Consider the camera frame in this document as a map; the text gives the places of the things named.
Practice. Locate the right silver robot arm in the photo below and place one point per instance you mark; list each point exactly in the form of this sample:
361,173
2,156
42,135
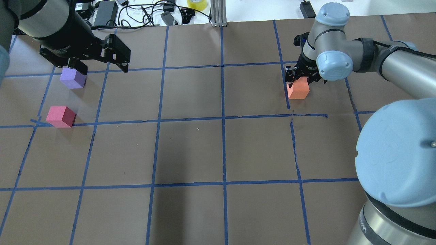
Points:
396,156

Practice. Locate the aluminium profile post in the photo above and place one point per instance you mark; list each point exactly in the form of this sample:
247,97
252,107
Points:
218,16

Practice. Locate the purple foam cube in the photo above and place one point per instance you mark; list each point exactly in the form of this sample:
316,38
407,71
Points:
72,78

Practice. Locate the red foam cube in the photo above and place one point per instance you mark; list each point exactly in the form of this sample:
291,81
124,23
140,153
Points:
61,117

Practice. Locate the orange foam cube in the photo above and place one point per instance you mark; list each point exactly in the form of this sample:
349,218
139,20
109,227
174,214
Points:
299,89

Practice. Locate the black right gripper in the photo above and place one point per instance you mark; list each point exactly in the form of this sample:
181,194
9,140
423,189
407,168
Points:
305,63

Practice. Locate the yellow tape roll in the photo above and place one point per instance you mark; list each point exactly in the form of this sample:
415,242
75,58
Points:
199,5

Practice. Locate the black power adapter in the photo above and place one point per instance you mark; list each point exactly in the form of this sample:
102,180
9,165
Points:
106,12

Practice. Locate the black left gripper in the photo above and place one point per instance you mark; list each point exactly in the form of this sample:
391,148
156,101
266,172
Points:
69,36

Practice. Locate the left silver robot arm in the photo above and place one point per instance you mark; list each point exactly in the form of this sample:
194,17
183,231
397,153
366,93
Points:
36,18

